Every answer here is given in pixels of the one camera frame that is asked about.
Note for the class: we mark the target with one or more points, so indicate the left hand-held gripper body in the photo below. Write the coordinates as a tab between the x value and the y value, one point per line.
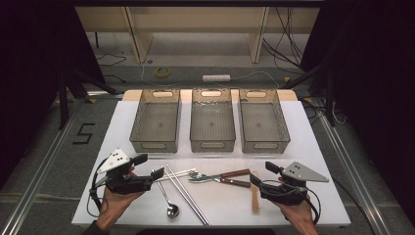
124	182

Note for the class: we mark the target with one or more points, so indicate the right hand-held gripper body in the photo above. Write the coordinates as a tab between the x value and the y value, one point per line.
284	196

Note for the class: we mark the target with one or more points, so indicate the white chopstick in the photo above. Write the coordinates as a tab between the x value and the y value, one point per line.
182	175
182	172

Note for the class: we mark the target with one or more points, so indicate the clear grey plastic bin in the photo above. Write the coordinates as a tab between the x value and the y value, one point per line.
261	114
212	130
156	124

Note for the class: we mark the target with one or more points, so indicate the metal spoon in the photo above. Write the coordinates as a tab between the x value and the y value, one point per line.
173	211

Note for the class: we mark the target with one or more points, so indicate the person's left hand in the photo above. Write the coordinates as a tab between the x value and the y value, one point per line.
112	205

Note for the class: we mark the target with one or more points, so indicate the person's right hand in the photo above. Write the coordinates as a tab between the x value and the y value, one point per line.
300	218

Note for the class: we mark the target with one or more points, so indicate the yellow tape roll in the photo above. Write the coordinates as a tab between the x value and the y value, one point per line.
156	72

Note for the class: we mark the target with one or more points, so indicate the black metal stand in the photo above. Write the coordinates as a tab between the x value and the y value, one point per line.
330	98
63	104

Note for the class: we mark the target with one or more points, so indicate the white power strip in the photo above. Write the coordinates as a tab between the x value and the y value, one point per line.
215	78

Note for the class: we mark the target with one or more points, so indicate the black curtain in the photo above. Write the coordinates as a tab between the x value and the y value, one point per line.
375	65
26	65

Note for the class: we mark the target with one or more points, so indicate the beige wooden desk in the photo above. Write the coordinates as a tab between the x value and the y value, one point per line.
195	19

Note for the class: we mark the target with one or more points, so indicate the aluminium floor rail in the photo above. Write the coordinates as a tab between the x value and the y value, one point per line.
351	173
41	173

